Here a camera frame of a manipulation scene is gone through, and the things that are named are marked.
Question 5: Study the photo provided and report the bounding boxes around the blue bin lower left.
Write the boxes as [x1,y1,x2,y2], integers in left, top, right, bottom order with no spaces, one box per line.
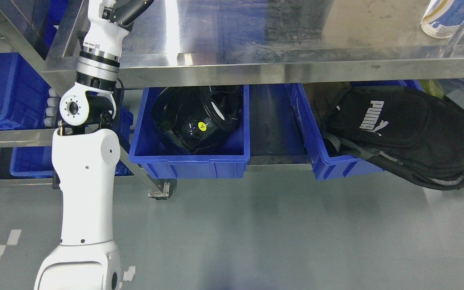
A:
[10,107,134,178]

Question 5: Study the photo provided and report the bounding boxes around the stainless steel shelf rack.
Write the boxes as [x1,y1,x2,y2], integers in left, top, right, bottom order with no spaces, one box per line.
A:
[0,0,464,200]

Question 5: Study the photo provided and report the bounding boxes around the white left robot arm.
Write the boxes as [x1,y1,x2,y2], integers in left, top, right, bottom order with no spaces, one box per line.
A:
[34,34,123,290]

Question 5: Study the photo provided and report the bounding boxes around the white bottles row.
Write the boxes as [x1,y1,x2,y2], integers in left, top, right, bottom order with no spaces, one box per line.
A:
[43,88,59,127]

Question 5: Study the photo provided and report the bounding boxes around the black Puma backpack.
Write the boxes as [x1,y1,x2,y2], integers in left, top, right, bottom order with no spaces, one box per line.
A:
[321,85,464,190]

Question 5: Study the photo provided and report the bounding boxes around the blue bin with helmet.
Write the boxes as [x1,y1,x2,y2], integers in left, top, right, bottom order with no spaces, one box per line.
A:
[129,85,251,179]

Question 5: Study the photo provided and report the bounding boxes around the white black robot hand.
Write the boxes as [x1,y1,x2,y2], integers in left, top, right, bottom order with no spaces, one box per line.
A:
[81,0,153,61]

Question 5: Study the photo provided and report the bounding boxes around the blue bin upper left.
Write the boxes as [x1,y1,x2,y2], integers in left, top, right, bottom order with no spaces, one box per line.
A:
[0,53,50,131]

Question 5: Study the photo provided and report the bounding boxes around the black helmet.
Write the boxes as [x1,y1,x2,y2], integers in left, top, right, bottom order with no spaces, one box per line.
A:
[152,85,244,155]

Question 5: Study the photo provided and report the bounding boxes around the blue bin with backpack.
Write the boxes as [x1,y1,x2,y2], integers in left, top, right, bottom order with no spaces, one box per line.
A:
[286,80,423,180]

